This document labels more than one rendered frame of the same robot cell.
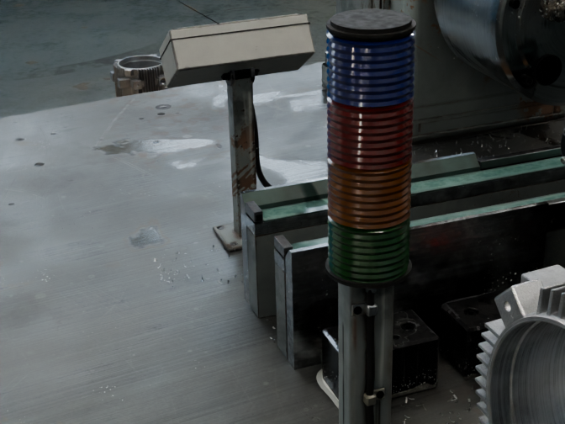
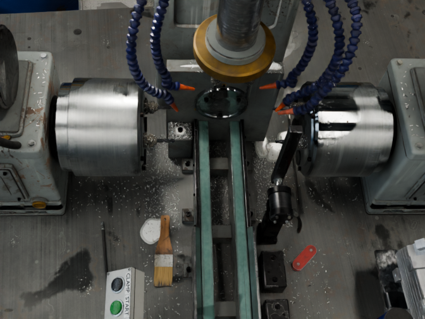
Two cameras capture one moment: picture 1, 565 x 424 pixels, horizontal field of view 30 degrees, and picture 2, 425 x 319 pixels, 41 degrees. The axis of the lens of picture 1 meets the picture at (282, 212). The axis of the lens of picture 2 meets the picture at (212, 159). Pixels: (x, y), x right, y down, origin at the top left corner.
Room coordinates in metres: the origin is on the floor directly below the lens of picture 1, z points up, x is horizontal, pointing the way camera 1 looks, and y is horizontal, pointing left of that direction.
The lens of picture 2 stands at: (1.03, 0.29, 2.28)
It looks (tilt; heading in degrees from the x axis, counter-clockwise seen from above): 61 degrees down; 280
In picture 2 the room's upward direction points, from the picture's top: 8 degrees clockwise
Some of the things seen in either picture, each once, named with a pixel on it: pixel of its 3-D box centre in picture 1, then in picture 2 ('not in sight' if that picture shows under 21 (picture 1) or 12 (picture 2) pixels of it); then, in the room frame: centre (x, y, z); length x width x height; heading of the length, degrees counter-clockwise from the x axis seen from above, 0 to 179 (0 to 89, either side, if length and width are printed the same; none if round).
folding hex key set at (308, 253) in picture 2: not in sight; (303, 257); (0.85, -0.29, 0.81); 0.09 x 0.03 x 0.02; 64
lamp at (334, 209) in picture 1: (369, 184); not in sight; (0.69, -0.06, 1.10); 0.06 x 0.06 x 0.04
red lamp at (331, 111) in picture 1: (369, 124); not in sight; (0.69, -0.06, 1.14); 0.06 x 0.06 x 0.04
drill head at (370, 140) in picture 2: not in sight; (348, 129); (0.84, -0.58, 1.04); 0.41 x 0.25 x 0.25; 20
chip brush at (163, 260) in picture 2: not in sight; (164, 250); (1.22, -0.18, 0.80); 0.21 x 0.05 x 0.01; 108
